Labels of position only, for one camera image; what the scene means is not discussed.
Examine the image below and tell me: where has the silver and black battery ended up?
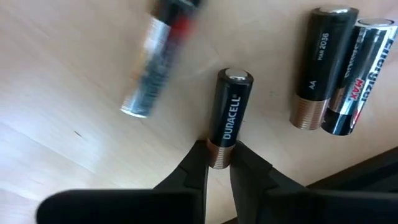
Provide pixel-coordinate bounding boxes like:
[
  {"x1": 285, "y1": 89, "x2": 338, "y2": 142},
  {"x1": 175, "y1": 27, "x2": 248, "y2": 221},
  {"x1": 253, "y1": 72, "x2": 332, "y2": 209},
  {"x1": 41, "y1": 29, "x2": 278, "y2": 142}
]
[
  {"x1": 320, "y1": 17, "x2": 398, "y2": 136},
  {"x1": 119, "y1": 0, "x2": 206, "y2": 119}
]

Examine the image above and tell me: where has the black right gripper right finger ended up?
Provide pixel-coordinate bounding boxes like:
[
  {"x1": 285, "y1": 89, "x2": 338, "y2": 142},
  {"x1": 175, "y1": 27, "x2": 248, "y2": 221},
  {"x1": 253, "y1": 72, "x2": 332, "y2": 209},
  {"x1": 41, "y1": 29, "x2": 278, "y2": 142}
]
[{"x1": 229, "y1": 140, "x2": 398, "y2": 224}]

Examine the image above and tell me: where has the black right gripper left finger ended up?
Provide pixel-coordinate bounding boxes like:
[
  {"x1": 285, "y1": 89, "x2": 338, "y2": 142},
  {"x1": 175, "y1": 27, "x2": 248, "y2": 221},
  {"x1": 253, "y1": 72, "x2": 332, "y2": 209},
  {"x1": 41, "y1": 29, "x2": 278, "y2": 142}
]
[{"x1": 36, "y1": 139, "x2": 210, "y2": 224}]

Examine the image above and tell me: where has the black and copper battery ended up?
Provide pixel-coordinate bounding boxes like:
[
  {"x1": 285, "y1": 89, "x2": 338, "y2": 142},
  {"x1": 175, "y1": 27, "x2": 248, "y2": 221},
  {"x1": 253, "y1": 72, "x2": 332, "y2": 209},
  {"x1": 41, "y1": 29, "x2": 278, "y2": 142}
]
[
  {"x1": 206, "y1": 67, "x2": 254, "y2": 170},
  {"x1": 289, "y1": 5, "x2": 360, "y2": 131}
]

